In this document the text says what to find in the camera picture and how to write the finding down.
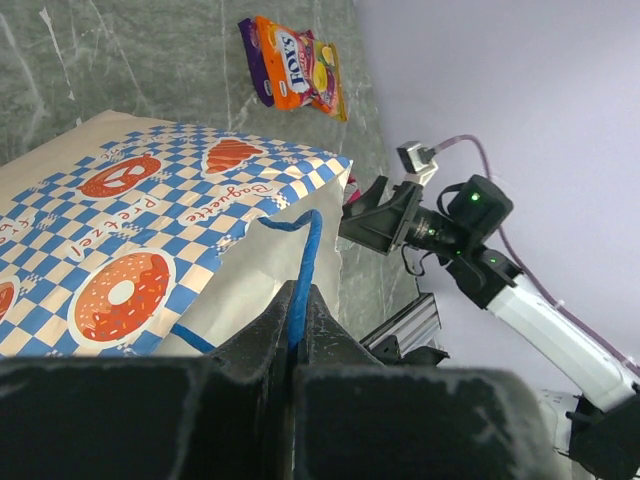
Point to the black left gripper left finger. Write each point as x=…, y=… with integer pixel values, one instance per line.
x=222, y=415

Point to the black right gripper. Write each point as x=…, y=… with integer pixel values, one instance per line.
x=376, y=228

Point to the orange snack packet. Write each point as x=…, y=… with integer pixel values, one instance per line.
x=301, y=69

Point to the aluminium rail frame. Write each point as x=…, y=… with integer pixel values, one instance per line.
x=410, y=336

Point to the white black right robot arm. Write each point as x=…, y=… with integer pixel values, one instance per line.
x=597, y=428

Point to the checkered blue paper bag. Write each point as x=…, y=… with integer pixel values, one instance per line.
x=128, y=236

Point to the pink red snack bag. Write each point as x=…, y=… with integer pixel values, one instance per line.
x=352, y=191

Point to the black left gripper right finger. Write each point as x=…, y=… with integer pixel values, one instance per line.
x=358, y=419

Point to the purple Fox's berries candy bag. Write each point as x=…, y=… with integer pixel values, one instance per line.
x=255, y=60

